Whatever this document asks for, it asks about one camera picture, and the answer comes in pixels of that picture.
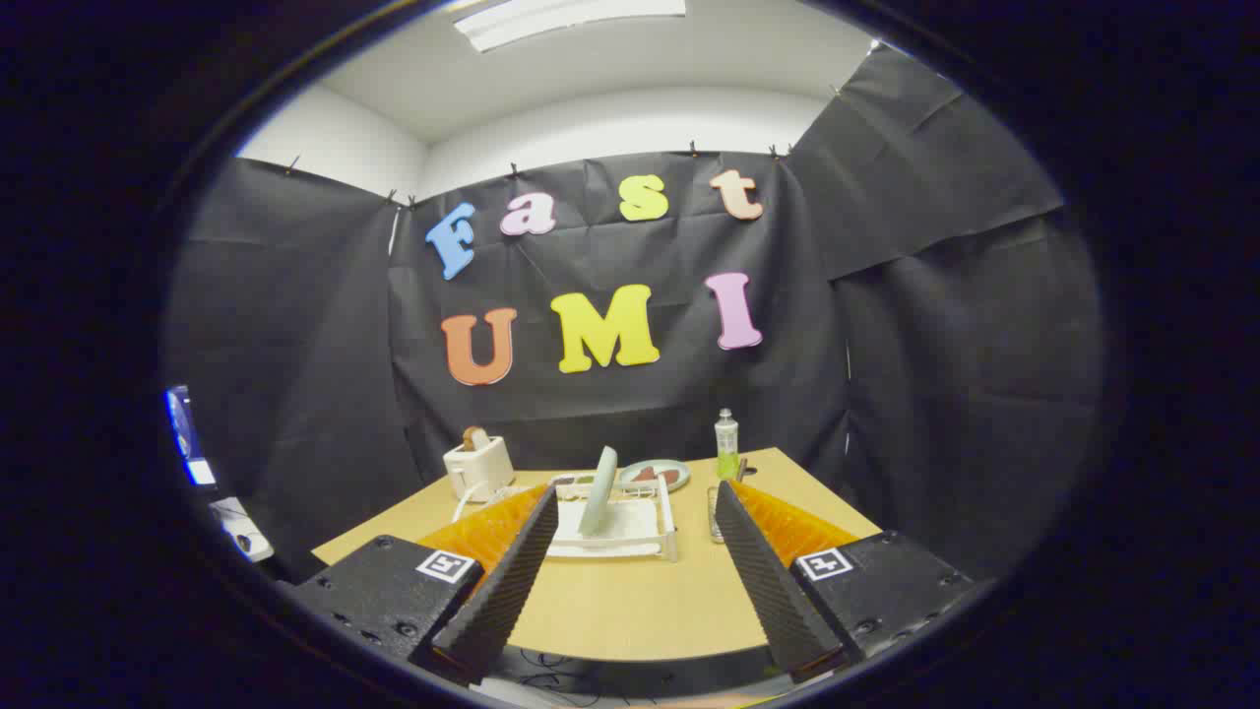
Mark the bread slice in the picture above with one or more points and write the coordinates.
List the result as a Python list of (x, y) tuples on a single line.
[(475, 437)]

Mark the ceiling light panel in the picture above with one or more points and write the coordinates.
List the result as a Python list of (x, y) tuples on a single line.
[(561, 18)]

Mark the white device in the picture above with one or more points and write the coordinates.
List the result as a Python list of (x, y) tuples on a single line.
[(241, 529)]

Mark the pale green meat plate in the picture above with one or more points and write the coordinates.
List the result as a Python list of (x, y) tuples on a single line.
[(655, 484)]

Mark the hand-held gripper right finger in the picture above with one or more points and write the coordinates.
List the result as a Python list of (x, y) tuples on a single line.
[(768, 581)]

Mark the blue lit screen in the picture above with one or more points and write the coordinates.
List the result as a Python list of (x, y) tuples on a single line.
[(185, 433)]

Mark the black backdrop cloth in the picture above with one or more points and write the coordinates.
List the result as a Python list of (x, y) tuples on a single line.
[(610, 394)]

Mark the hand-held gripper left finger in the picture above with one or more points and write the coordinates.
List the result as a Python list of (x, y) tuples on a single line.
[(512, 581)]

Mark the green drink bottle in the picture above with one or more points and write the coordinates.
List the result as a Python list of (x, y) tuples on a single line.
[(726, 448)]

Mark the white toaster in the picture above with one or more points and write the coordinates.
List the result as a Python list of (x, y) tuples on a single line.
[(480, 471)]

